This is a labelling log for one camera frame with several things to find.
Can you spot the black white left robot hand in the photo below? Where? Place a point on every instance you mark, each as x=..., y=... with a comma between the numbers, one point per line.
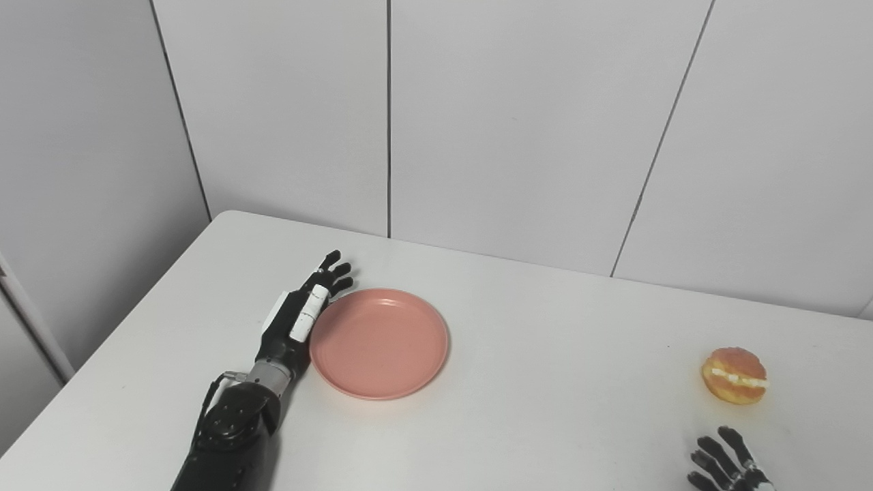
x=286, y=327

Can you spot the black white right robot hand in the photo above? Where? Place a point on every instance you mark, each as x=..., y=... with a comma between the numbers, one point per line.
x=726, y=467

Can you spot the golden cream puff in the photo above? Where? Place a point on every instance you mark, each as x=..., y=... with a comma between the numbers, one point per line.
x=735, y=375

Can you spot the pink round plate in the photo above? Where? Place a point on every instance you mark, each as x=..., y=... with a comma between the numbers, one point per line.
x=378, y=344

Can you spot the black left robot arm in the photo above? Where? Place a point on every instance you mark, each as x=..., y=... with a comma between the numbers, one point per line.
x=232, y=436

